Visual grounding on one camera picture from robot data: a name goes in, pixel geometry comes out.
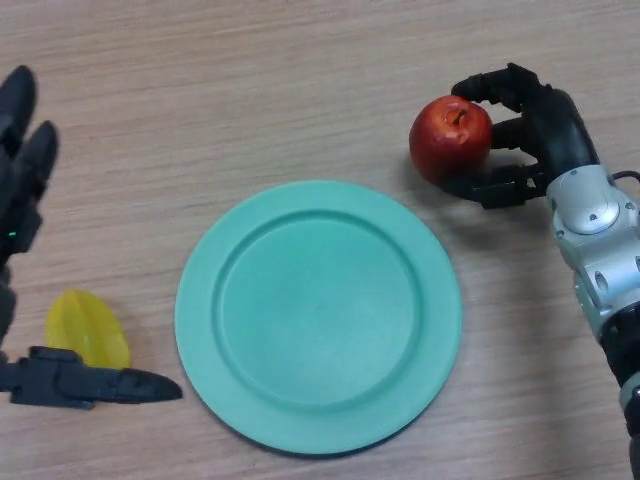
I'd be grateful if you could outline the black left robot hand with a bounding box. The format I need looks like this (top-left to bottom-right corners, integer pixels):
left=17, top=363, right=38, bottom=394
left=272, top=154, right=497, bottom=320
left=0, top=64, right=184, bottom=411

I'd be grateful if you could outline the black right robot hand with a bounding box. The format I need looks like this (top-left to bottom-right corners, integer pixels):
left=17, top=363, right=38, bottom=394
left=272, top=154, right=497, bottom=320
left=439, top=62, right=601, bottom=210

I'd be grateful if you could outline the red apple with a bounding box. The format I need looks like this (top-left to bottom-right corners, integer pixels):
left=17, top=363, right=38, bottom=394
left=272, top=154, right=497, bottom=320
left=408, top=95, right=494, bottom=185

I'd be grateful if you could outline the green round plate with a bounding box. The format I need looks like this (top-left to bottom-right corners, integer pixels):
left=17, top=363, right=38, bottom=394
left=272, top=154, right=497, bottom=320
left=174, top=179, right=463, bottom=456

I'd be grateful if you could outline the yellow starfruit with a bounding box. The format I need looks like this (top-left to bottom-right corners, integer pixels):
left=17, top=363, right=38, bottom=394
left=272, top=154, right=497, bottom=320
left=44, top=288, right=132, bottom=371

